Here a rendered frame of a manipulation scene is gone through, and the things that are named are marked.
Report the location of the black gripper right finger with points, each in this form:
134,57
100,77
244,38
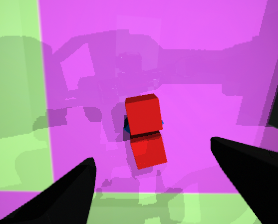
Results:
253,172

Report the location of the blue cube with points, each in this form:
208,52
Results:
126,125

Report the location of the red cube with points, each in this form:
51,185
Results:
143,113
148,149

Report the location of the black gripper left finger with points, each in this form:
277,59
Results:
66,201

